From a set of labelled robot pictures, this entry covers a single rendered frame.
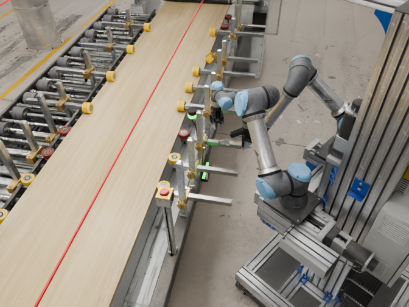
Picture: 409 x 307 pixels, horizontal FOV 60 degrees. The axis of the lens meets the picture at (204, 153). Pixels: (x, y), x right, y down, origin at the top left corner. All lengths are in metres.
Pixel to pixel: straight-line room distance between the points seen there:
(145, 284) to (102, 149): 0.92
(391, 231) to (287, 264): 1.03
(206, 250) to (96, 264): 1.22
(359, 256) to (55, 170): 1.80
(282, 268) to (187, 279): 0.71
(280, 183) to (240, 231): 1.38
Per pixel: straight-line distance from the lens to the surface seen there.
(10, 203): 2.48
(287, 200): 1.86
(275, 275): 2.62
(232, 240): 2.98
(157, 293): 2.01
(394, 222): 1.80
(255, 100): 1.70
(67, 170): 2.40
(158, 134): 2.50
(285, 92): 1.97
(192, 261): 2.88
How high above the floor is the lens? 2.51
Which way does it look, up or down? 44 degrees down
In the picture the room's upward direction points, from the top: 1 degrees counter-clockwise
